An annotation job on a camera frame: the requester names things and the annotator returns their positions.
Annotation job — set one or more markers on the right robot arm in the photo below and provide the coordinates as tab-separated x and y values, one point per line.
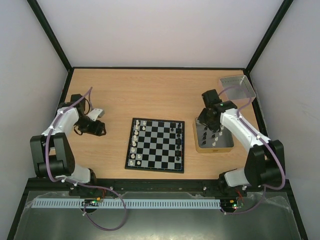
265	163

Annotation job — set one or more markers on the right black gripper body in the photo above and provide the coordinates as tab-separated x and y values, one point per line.
213	125

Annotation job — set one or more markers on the grey slotted cable duct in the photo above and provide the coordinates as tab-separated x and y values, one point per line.
72	203

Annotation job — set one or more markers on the black aluminium frame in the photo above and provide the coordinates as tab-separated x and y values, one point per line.
138	185

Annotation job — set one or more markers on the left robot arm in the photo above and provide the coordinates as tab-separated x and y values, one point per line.
51	151

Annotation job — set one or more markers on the black chess board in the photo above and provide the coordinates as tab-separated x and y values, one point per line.
156	145

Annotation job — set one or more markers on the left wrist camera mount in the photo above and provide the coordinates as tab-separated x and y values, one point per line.
95	114

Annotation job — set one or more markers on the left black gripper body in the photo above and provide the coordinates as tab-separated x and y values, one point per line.
83	125

